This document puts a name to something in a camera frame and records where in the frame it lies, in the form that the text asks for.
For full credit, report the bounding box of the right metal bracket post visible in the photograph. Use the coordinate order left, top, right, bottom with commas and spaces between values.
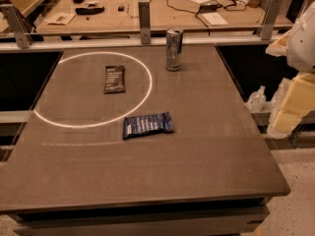
258, 0, 283, 40

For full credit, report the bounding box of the white paper sheet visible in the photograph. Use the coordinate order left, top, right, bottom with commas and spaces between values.
203, 12, 227, 26

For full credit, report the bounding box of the white ring marking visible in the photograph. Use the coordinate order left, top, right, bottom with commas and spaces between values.
34, 51, 153, 129

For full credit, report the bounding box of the silver blue redbull can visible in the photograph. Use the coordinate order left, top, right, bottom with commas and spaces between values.
165, 29, 183, 71

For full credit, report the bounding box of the left metal bracket post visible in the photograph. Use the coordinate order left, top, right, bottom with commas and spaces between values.
0, 4, 32, 49

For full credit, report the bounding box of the white paper card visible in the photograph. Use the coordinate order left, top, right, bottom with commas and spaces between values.
45, 12, 75, 26

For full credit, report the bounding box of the black cable on desk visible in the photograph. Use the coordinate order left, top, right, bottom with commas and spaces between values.
165, 0, 248, 29

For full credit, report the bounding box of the black device on desk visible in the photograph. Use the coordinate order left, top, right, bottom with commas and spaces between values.
75, 7, 105, 16

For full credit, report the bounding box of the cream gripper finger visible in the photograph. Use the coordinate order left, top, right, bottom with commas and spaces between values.
266, 30, 290, 57
267, 72, 315, 135

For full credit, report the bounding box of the black rxbar chocolate wrapper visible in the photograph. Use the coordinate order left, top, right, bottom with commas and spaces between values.
103, 65, 125, 93

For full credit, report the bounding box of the middle metal bracket post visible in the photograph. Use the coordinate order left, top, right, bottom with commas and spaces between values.
138, 1, 151, 44

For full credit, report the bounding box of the blue rxbar wrapper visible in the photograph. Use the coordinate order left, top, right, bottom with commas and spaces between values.
122, 112, 174, 140

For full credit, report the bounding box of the clear sanitizer bottle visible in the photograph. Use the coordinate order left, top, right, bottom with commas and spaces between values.
247, 86, 266, 112

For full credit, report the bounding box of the metal bracket post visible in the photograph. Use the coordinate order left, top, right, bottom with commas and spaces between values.
138, 1, 151, 44
0, 4, 32, 49
258, 0, 283, 40

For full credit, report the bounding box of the wooden background desk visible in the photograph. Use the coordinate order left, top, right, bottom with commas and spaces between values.
34, 0, 294, 36

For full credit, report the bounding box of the black power adapter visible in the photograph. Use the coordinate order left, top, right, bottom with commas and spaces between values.
199, 3, 220, 14

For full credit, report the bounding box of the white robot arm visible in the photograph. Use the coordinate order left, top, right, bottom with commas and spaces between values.
266, 2, 315, 139

